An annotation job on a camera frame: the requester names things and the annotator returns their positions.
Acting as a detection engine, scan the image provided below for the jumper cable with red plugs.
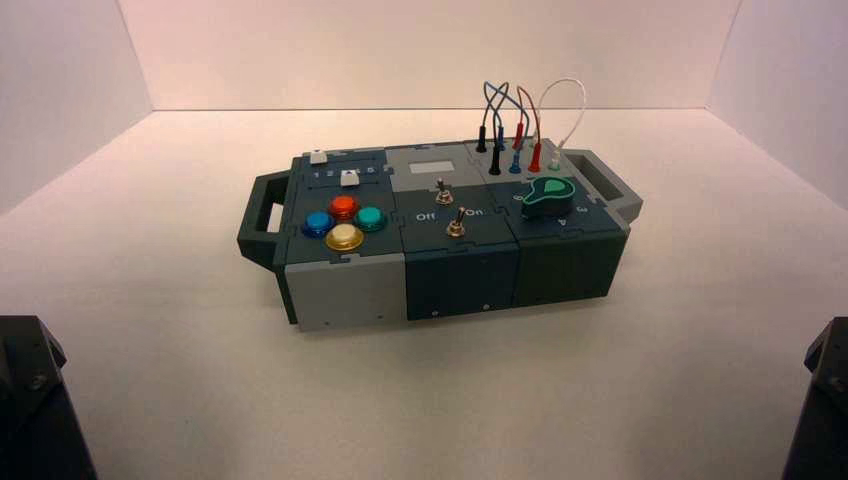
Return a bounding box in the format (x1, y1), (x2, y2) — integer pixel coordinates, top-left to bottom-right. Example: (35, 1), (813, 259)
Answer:
(511, 84), (545, 174)

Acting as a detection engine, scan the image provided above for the grey and blue control box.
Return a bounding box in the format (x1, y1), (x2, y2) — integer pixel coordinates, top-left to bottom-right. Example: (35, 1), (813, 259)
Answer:
(236, 137), (644, 333)

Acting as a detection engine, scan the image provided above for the white jumper cable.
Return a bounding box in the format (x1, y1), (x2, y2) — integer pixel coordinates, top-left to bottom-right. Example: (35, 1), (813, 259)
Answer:
(529, 78), (588, 171)

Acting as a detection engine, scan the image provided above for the yellow round push button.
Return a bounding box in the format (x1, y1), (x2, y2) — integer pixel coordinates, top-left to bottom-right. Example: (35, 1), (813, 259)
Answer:
(325, 223), (365, 253)

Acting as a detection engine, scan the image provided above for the green rotary selector knob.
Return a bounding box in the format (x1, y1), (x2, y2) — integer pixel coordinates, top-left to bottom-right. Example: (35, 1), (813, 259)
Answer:
(520, 176), (579, 223)

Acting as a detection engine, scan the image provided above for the teal round push button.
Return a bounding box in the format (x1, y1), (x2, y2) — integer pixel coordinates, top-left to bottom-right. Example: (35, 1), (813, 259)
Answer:
(354, 205), (388, 233)

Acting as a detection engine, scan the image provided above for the blue round push button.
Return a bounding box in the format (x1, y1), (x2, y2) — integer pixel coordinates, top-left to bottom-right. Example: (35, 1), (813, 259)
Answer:
(301, 211), (336, 240)

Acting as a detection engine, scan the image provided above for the orange round push button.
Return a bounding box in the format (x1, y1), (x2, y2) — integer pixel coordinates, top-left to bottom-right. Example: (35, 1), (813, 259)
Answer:
(329, 194), (361, 222)

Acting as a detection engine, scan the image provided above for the jumper cable with black plugs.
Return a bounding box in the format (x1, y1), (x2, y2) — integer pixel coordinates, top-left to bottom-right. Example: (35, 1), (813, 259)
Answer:
(475, 80), (511, 177)

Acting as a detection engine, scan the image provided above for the jumper cable with blue plugs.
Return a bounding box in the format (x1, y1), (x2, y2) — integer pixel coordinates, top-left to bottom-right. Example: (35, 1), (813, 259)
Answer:
(484, 80), (525, 176)

